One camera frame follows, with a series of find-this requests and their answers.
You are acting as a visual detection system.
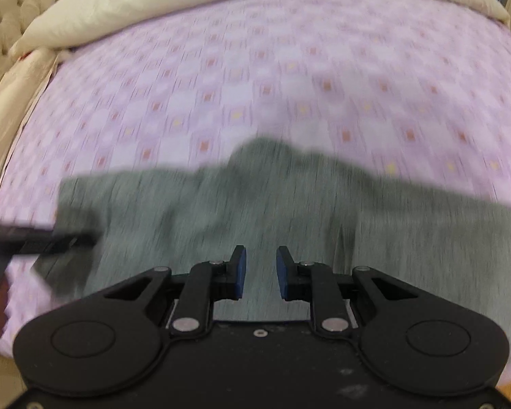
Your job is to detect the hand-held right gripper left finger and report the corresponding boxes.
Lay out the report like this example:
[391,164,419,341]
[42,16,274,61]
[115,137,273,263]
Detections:
[104,245,247,334]

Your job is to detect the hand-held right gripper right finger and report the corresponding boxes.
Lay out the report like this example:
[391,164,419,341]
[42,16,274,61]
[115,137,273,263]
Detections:
[276,246,419,334]

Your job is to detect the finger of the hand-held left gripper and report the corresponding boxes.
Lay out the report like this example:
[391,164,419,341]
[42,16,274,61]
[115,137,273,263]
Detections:
[9,225,98,257]

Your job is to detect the grey pants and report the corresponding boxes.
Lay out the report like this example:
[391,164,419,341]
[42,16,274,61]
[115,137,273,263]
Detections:
[33,136,511,393]

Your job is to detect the pink patterned bedsheet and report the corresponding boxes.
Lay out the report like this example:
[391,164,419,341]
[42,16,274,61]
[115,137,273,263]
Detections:
[0,0,511,350]

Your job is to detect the cream tufted headboard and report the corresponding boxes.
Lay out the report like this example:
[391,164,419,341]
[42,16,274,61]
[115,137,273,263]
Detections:
[0,0,79,109]

